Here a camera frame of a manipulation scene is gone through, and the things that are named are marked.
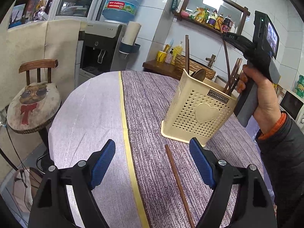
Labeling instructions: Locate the brown wooden chopstick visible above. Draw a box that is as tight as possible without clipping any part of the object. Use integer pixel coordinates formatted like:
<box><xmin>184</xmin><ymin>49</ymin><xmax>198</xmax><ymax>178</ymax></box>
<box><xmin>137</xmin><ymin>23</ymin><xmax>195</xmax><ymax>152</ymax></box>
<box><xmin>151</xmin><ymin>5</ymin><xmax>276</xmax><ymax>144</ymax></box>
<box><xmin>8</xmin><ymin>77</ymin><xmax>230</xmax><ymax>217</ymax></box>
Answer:
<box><xmin>165</xmin><ymin>145</ymin><xmax>195</xmax><ymax>228</ymax></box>

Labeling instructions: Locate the dark chopstick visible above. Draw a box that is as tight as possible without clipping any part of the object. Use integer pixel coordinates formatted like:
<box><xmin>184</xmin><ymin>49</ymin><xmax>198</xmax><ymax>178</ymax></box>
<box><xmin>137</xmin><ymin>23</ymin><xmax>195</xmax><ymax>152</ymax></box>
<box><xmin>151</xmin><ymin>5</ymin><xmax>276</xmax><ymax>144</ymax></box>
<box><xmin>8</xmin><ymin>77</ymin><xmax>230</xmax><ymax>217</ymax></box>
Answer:
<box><xmin>220</xmin><ymin>28</ymin><xmax>231</xmax><ymax>94</ymax></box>

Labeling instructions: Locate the right hand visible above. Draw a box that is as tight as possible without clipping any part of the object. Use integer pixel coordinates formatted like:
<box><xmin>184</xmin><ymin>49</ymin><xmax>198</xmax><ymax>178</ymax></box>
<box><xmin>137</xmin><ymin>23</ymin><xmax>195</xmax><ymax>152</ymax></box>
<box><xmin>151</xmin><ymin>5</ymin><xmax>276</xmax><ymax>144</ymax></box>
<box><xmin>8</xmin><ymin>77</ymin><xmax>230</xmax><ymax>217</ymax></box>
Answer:
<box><xmin>237</xmin><ymin>65</ymin><xmax>281</xmax><ymax>135</ymax></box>

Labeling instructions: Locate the brass faucet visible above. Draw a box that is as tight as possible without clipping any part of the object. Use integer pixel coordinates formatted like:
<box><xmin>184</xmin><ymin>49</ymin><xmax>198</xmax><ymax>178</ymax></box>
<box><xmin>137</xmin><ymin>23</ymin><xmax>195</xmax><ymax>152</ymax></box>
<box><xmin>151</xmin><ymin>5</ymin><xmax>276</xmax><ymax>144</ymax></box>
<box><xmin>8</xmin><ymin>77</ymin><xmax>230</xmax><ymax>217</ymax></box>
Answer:
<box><xmin>206</xmin><ymin>54</ymin><xmax>216</xmax><ymax>68</ymax></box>

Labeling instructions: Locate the cream perforated utensil holder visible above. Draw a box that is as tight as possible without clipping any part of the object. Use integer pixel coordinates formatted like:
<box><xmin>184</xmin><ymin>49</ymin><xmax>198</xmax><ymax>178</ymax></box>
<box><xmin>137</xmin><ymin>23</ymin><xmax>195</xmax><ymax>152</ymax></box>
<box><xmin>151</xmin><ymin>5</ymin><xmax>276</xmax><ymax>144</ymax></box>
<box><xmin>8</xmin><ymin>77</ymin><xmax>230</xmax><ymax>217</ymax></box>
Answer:
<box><xmin>161</xmin><ymin>70</ymin><xmax>237</xmax><ymax>147</ymax></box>

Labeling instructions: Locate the microwave oven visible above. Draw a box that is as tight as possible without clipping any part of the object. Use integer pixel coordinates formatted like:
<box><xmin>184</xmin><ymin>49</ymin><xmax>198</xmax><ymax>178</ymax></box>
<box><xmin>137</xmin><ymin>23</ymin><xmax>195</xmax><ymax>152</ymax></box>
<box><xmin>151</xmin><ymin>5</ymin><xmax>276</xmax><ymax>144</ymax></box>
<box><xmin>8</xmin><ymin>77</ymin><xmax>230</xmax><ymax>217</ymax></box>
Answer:
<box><xmin>280</xmin><ymin>90</ymin><xmax>304</xmax><ymax>131</ymax></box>

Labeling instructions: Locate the wooden spoon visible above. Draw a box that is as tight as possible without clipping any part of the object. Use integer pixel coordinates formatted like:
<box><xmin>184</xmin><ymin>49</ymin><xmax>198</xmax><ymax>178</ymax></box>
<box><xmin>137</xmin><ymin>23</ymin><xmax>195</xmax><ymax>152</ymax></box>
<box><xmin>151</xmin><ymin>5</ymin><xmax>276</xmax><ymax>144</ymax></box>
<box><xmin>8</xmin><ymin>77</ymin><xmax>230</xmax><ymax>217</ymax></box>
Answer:
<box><xmin>191</xmin><ymin>68</ymin><xmax>206</xmax><ymax>82</ymax></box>

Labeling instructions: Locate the woven basket sink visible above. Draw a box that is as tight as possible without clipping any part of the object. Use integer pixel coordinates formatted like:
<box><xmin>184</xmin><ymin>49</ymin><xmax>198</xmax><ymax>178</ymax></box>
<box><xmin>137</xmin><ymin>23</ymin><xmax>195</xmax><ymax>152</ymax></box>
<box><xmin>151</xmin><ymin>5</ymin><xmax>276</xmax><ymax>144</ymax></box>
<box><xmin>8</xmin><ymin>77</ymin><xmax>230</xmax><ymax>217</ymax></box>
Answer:
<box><xmin>174</xmin><ymin>55</ymin><xmax>216</xmax><ymax>80</ymax></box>

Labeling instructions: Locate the purple striped tablecloth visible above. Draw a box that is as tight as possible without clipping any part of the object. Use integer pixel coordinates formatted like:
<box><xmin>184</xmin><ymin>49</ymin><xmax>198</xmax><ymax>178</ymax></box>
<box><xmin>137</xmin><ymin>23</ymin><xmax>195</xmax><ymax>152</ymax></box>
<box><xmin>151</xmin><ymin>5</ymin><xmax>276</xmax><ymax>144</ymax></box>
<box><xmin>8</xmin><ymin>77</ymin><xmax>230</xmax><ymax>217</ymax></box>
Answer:
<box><xmin>120</xmin><ymin>70</ymin><xmax>264</xmax><ymax>228</ymax></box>

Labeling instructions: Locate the yellow soap bottle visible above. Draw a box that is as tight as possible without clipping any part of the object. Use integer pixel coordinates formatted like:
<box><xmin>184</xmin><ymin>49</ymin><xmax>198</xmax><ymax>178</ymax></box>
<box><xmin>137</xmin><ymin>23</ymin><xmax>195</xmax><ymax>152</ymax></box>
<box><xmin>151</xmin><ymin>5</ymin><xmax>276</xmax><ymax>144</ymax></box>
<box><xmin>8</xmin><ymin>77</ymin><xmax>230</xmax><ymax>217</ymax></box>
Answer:
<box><xmin>171</xmin><ymin>41</ymin><xmax>183</xmax><ymax>65</ymax></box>

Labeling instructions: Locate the wooden chair with cushion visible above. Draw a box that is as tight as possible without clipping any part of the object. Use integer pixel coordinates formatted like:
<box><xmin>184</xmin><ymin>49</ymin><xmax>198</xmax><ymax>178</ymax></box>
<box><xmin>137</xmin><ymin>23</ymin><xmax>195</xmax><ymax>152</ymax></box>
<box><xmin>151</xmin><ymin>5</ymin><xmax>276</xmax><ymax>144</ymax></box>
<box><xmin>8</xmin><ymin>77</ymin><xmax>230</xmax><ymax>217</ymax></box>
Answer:
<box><xmin>7</xmin><ymin>59</ymin><xmax>62</xmax><ymax>148</ymax></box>

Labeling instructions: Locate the wooden side counter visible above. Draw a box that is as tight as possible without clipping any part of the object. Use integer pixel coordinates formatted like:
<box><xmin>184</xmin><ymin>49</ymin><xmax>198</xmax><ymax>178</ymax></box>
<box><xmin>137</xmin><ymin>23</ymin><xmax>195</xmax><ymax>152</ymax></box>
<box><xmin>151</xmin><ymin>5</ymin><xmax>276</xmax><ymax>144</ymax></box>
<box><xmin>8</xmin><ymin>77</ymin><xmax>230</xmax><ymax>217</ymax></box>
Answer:
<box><xmin>142</xmin><ymin>60</ymin><xmax>182</xmax><ymax>80</ymax></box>

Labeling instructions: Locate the yellow mug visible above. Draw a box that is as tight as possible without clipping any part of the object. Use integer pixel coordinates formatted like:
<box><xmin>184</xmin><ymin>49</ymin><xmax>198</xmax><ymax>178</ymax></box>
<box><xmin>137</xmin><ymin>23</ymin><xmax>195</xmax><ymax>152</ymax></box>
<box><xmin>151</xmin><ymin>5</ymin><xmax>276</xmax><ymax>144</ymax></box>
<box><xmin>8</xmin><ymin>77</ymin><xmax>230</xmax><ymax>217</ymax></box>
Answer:
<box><xmin>156</xmin><ymin>51</ymin><xmax>167</xmax><ymax>62</ymax></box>

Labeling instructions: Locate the water dispenser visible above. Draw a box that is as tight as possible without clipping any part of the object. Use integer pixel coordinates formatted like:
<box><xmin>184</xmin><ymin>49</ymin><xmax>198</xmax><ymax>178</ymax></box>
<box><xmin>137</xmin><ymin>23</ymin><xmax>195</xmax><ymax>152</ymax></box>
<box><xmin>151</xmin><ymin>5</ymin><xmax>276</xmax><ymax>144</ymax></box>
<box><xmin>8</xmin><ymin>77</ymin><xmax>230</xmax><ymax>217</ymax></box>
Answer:
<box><xmin>78</xmin><ymin>21</ymin><xmax>127</xmax><ymax>84</ymax></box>

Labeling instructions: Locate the blue water jug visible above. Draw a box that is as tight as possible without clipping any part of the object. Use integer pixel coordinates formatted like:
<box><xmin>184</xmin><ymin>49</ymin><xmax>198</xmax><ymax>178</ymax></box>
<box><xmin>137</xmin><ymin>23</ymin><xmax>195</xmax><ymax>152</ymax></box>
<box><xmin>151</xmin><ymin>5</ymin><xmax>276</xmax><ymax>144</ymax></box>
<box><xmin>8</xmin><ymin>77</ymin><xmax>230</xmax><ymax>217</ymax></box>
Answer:
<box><xmin>102</xmin><ymin>0</ymin><xmax>142</xmax><ymax>24</ymax></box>

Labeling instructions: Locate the wooden wall shelf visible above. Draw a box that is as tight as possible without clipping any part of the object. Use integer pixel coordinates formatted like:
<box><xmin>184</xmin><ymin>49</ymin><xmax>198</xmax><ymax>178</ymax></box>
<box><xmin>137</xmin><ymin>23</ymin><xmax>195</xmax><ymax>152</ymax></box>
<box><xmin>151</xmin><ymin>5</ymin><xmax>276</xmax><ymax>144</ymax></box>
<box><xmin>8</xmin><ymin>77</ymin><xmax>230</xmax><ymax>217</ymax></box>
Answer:
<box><xmin>174</xmin><ymin>0</ymin><xmax>250</xmax><ymax>35</ymax></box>

